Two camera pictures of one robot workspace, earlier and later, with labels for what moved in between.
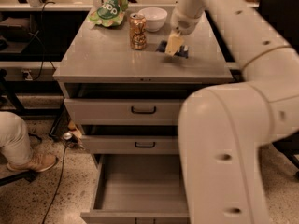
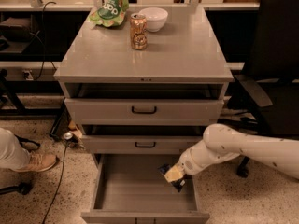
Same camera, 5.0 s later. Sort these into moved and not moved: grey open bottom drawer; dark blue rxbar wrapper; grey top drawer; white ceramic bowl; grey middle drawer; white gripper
Moved: white gripper; dark blue rxbar wrapper
Not moved: grey top drawer; grey open bottom drawer; grey middle drawer; white ceramic bowl
